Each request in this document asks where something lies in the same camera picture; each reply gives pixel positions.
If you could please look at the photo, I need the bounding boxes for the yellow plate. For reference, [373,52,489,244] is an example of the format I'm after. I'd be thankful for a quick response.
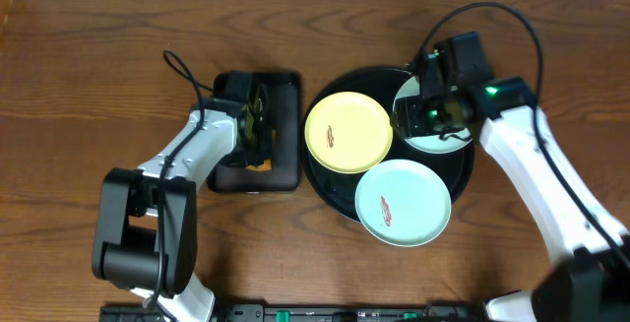
[304,92,393,174]

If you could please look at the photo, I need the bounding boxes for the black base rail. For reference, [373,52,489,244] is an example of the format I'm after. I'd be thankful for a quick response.
[98,303,486,322]

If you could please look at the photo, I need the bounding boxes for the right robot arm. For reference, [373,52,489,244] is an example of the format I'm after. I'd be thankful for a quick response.
[391,32,629,321]

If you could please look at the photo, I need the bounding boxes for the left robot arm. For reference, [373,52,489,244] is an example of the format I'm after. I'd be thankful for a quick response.
[92,71,273,321]

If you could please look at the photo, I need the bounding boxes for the black rectangular tray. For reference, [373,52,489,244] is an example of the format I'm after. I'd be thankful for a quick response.
[207,72,301,193]

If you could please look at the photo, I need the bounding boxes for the orange green sponge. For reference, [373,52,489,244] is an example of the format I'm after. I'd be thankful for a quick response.
[246,129,277,172]

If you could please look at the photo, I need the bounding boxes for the light green front plate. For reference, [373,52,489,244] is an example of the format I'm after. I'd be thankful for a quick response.
[354,160,452,247]

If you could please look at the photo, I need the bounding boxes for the light green plate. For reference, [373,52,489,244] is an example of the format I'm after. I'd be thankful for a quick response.
[354,160,452,247]
[391,76,473,155]

